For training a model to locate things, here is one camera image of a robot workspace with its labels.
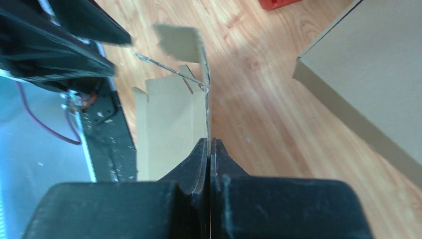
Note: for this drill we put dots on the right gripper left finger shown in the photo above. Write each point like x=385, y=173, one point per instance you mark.
x=173, y=207

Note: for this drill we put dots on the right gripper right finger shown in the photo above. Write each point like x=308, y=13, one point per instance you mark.
x=253, y=207

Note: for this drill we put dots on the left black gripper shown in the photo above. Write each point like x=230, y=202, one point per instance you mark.
x=34, y=48

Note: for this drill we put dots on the small cardboard sheet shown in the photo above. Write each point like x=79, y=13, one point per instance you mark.
x=173, y=113

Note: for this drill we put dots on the large brown cardboard box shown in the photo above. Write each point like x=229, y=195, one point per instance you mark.
x=366, y=68

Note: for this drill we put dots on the red plastic shopping basket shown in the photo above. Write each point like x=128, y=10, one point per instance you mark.
x=274, y=4

